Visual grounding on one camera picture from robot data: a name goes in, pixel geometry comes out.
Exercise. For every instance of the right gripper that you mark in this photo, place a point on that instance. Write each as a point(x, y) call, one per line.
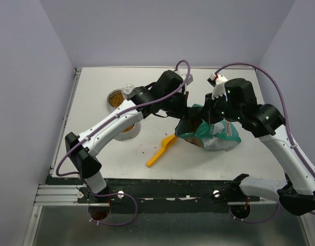
point(209, 103)

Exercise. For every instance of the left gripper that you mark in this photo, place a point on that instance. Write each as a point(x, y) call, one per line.
point(182, 111)

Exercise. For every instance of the green pet food bag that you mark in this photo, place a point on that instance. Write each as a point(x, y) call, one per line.
point(214, 137)

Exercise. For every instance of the yellow plastic scoop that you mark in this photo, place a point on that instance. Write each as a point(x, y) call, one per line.
point(166, 143)

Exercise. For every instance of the brown pet food kibble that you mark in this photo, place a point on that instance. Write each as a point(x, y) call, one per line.
point(114, 100)

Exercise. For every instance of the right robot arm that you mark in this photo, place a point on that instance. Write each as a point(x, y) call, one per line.
point(234, 100)

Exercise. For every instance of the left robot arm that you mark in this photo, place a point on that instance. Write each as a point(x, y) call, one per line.
point(168, 94)

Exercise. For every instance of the clear plastic water bottle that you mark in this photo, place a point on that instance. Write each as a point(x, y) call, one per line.
point(126, 90)

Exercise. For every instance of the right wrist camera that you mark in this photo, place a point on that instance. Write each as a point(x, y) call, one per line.
point(218, 83)

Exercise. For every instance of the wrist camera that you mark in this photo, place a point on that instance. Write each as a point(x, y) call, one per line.
point(188, 79)
point(218, 83)

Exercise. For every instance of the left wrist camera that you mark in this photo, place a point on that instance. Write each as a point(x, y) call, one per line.
point(188, 79)

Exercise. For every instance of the aluminium frame profile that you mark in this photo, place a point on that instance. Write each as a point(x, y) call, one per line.
point(67, 195)

